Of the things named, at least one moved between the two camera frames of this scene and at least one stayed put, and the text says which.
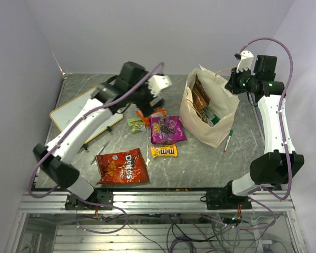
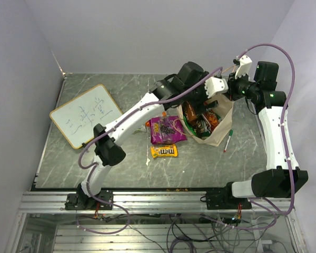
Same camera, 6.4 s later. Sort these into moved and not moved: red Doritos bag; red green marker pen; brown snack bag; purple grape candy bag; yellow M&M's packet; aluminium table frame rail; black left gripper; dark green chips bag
Moved: red Doritos bag; dark green chips bag; brown snack bag; black left gripper
Not moved: purple grape candy bag; aluminium table frame rail; red green marker pen; yellow M&M's packet
